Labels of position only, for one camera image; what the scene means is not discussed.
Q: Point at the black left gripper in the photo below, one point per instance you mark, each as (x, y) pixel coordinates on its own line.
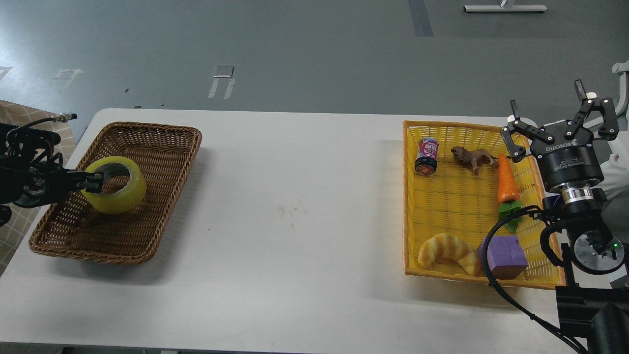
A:
(40, 189)

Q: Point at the white stand base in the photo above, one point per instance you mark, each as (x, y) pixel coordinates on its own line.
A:
(505, 6)

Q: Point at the orange toy carrot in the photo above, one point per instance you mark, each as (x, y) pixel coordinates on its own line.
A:
(508, 197)

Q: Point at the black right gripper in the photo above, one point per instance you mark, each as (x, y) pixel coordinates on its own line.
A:
(570, 157)

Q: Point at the brown toy lion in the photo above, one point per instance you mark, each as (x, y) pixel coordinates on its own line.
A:
(473, 159)

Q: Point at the white office chair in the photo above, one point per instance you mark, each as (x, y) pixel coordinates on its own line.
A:
(616, 98)

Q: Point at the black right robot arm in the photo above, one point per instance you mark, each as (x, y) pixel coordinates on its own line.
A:
(591, 321)

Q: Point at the purple foam block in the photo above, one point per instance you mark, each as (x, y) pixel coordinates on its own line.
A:
(505, 256)

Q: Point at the brown wicker basket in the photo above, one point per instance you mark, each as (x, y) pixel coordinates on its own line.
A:
(74, 229)

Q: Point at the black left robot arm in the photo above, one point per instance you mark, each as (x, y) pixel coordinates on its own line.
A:
(27, 149)

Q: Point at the toy croissant bread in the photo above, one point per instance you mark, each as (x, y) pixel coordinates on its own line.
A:
(450, 247)

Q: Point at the small red drink can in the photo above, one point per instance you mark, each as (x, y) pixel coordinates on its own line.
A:
(426, 156)

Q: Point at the seated person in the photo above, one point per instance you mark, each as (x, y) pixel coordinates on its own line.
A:
(615, 210)

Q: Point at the yellow plastic basket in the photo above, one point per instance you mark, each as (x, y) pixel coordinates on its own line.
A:
(455, 201)

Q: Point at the yellow tape roll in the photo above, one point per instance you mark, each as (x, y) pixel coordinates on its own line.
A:
(121, 200)

